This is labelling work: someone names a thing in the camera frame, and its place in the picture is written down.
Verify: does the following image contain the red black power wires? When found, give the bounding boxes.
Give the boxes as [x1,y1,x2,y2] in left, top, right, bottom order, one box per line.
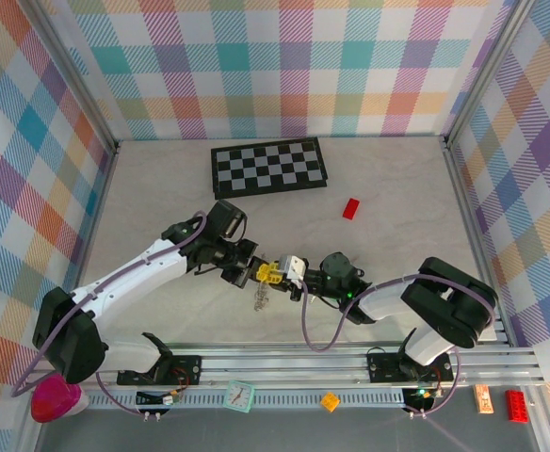
[164,365,192,405]
[415,371,446,401]

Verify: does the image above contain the aluminium table side rail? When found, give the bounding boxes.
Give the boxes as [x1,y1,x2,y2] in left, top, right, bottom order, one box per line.
[442,136,511,347]
[65,140,121,331]

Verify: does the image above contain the orange tag on rail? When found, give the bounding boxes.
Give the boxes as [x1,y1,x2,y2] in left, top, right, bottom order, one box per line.
[473,383,494,415]

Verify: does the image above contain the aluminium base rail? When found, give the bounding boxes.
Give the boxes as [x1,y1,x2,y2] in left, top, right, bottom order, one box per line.
[114,346,547,386]

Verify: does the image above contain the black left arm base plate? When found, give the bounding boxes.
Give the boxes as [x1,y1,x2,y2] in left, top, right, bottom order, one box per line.
[166,355,203,386]

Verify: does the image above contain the red studded toy brick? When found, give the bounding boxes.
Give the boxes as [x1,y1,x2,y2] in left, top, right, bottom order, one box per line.
[505,389,530,425]

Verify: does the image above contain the silver key rings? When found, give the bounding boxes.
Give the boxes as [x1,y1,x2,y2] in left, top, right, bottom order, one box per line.
[251,282,276,315]

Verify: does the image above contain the aluminium frame post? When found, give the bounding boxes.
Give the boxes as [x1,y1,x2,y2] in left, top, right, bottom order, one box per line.
[28,0,121,154]
[439,0,530,150]

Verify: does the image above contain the black grey chessboard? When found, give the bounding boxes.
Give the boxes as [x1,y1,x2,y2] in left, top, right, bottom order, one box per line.
[210,137,331,202]

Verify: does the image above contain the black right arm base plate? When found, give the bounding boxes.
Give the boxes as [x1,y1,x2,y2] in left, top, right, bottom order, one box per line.
[366,353,453,383]

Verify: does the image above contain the teal toy clock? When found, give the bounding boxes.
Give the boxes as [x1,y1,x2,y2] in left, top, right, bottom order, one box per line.
[222,379,256,414]

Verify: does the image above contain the pink cup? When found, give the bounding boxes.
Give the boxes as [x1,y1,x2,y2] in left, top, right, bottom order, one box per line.
[29,374,89,425]

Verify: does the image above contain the grey slotted cable duct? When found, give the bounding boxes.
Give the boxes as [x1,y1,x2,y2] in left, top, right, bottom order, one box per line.
[88,392,407,410]

